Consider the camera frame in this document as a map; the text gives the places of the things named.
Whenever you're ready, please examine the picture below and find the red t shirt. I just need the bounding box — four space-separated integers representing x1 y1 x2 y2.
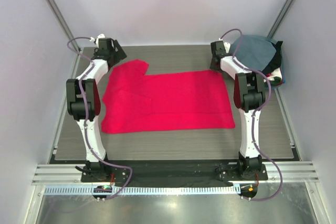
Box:
101 60 235 134

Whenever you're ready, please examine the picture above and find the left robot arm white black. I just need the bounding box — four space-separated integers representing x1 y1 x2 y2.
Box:
66 34 132 182

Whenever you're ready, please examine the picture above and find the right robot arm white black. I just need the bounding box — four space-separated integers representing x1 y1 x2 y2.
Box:
210 40 268 180

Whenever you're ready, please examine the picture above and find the grey blue t shirt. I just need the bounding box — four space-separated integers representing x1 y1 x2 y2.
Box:
229 35 276 71

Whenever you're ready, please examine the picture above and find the black t shirt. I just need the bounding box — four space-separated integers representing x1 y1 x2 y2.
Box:
262 41 283 75

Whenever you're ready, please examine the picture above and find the white t shirt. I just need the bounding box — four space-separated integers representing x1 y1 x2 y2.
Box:
266 68 282 82

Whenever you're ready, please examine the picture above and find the green t shirt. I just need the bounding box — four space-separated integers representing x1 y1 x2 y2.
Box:
269 78 284 89

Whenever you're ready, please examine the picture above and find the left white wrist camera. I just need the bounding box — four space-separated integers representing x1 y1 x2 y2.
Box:
90 34 105 45

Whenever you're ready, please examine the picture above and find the left aluminium frame post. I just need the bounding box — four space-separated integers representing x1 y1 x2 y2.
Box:
45 0 74 40

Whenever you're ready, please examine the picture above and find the aluminium frame post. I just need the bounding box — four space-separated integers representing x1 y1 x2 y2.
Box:
45 0 74 40
267 0 295 38

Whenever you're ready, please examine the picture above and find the right aluminium frame post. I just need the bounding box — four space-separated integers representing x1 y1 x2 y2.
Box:
267 0 295 38

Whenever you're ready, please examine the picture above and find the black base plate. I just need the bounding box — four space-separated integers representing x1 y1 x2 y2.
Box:
75 159 268 188

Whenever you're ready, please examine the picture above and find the aluminium front rail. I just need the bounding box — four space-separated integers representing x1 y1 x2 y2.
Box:
32 161 319 185

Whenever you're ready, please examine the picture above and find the white slotted cable duct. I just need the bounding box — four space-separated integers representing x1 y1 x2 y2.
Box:
44 185 240 196

